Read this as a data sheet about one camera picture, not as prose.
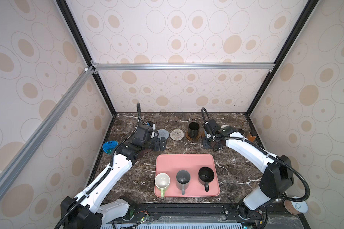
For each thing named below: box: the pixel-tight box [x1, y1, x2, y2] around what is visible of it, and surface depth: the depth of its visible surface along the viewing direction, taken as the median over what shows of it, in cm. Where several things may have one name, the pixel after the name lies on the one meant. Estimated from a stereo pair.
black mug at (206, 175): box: [198, 166, 215, 192], surface depth 80 cm
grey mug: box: [175, 169, 191, 196], surface depth 78 cm
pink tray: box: [154, 154, 221, 198], surface depth 91 cm
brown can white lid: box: [283, 196, 309, 215], surface depth 73 cm
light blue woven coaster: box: [157, 128, 170, 141], surface depth 108 cm
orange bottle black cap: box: [248, 130, 258, 143], surface depth 99 cm
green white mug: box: [154, 172, 171, 198], surface depth 78 cm
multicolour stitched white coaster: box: [169, 128, 185, 141], surface depth 108 cm
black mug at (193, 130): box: [188, 122, 200, 139], surface depth 99 cm
